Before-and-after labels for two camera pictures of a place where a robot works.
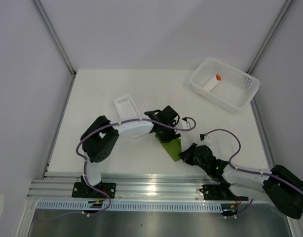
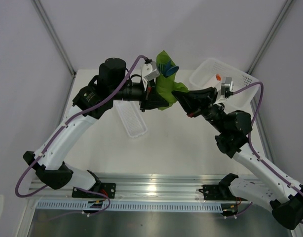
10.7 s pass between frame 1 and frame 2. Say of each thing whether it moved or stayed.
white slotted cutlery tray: stayed
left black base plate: stayed
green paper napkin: moved
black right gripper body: moved
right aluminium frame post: stayed
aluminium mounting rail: stayed
